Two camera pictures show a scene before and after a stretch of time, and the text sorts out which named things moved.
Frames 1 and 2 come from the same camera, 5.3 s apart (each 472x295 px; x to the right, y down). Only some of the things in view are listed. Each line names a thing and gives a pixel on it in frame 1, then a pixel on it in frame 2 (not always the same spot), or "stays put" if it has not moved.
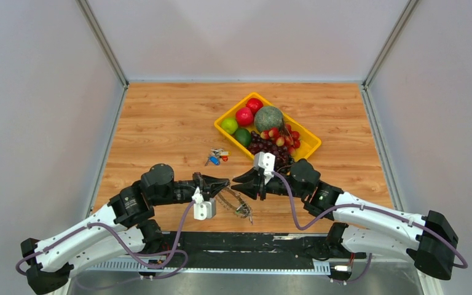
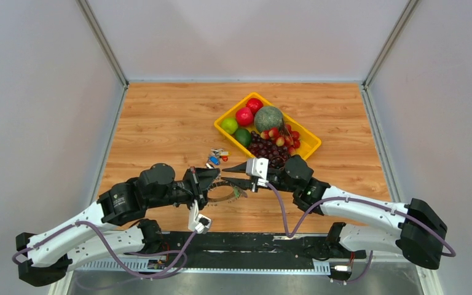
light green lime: [229, 125] stays put
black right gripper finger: [252, 175] to [240, 168]
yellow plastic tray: [310, 141] stays put
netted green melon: [267, 117] stays put
